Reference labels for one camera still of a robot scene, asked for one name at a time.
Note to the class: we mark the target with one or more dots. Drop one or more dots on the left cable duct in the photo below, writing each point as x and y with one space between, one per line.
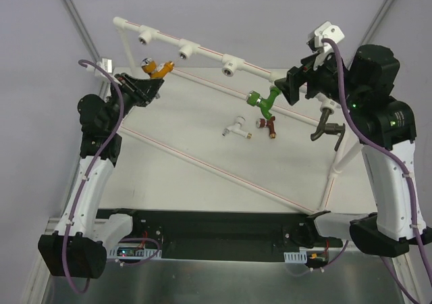
133 253

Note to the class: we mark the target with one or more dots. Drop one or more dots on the right cable duct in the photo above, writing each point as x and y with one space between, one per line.
305 257

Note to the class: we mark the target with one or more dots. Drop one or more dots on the green faucet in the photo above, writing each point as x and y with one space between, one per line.
254 99

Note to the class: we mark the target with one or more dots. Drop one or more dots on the yellow faucet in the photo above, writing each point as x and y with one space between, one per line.
154 70

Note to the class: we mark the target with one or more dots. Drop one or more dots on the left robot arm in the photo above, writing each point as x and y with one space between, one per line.
76 248

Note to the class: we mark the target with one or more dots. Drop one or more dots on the dark red faucet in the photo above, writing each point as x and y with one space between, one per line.
269 124

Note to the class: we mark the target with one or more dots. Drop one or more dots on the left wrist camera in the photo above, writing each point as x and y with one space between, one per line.
107 65

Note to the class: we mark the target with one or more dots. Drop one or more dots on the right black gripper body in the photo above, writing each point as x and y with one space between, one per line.
300 79

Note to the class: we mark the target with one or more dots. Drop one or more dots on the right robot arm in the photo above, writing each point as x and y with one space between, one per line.
385 127

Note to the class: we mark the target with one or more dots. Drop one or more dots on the cable duct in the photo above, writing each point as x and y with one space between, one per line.
133 253
305 257

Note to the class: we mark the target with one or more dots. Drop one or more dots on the white pipe frame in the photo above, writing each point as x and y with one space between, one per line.
231 65

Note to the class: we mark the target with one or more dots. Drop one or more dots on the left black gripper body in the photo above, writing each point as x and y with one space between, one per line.
136 88

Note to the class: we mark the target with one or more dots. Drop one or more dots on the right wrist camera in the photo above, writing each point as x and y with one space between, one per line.
325 31

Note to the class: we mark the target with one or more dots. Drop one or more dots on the white faucet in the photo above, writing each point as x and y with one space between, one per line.
236 128

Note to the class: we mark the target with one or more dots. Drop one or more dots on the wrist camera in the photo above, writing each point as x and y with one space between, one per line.
325 31
107 65

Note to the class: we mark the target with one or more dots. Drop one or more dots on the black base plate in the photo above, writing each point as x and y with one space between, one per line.
226 236

